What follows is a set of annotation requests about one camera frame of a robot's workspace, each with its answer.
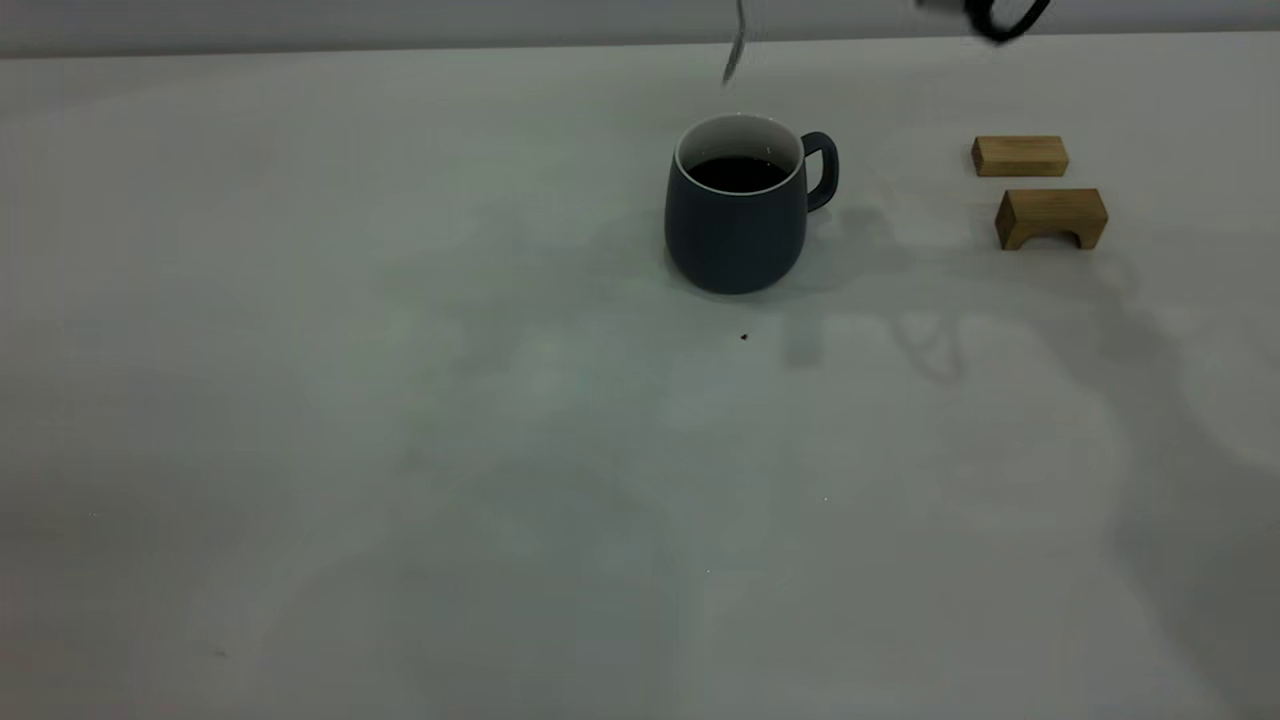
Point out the black coffee liquid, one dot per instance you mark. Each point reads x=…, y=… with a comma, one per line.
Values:
x=738, y=174

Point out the arched wooden block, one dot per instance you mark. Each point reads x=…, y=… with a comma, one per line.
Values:
x=1050, y=208

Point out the dark grey ceramic mug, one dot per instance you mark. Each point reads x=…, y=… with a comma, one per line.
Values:
x=735, y=235

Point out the flat rectangular wooden block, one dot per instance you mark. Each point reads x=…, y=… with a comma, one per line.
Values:
x=1020, y=156

